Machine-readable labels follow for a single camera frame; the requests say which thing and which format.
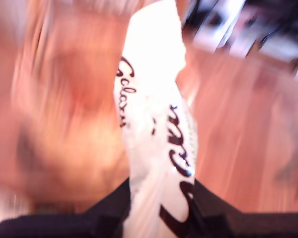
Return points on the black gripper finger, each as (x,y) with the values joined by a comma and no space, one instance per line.
(211,213)
(114,210)

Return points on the white Galaxy egg bag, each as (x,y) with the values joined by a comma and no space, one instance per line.
(151,99)

